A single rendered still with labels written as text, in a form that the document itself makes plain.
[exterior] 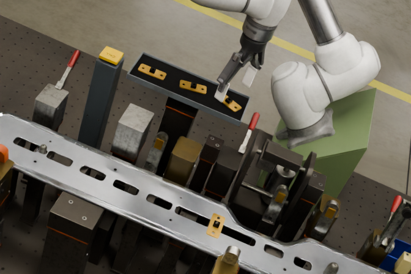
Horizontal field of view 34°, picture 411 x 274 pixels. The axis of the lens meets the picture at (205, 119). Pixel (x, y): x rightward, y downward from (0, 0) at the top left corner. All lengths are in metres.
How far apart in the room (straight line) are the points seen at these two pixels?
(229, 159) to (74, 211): 0.49
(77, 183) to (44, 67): 0.92
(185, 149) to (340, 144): 0.65
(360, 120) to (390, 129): 1.98
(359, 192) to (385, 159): 1.47
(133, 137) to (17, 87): 0.78
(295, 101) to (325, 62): 0.17
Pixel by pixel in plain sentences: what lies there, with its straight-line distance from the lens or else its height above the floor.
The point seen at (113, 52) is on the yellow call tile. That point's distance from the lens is 2.09.
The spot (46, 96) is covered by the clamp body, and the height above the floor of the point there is 1.06.
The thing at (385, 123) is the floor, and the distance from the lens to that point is 4.47.
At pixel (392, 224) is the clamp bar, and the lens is 1.98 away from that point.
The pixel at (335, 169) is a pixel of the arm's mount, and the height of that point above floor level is 0.93.
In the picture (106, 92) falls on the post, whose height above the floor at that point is 1.04.
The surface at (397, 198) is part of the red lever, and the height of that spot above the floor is 1.15.
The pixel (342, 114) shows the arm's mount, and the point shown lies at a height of 0.98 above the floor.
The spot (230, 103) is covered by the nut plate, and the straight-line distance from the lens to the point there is 2.04.
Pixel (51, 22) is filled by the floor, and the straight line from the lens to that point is 4.22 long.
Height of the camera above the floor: 2.38
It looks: 39 degrees down
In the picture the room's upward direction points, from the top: 22 degrees clockwise
